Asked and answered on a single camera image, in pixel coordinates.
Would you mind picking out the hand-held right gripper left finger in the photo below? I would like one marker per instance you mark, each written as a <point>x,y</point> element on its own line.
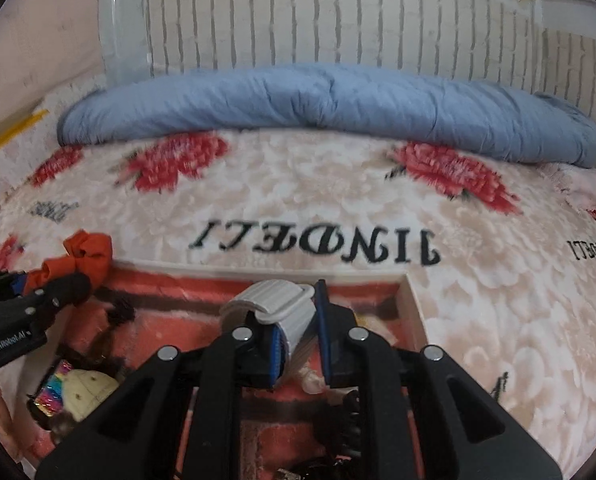
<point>213,385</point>

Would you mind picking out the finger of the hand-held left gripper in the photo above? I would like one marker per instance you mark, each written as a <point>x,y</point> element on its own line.
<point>5,285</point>
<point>58,292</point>

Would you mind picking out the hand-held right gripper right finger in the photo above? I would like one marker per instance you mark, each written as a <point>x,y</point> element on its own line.
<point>343,355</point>

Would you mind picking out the orange scrunchie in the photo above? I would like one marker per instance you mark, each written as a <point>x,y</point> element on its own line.
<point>88,257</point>

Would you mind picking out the shallow box with brick lining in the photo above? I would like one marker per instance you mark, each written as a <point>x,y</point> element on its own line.
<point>368,305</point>

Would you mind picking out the white band wristwatch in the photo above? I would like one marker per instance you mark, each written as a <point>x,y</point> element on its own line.
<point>288,320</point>

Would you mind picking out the beige scrunchie in box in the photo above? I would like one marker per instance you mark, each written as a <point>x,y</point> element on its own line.
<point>320,377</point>

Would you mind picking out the iridescent hair clip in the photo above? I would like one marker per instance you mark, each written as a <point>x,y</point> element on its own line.
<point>53,387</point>

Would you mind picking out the yellow strip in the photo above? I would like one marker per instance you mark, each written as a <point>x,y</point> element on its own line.
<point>8,132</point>

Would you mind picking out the blue quilt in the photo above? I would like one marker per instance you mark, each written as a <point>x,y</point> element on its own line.
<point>328,105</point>

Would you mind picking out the clear plastic container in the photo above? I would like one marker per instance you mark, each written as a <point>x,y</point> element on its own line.
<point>123,25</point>

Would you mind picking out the brick pattern headboard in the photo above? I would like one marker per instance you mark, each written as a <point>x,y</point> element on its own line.
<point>353,25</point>

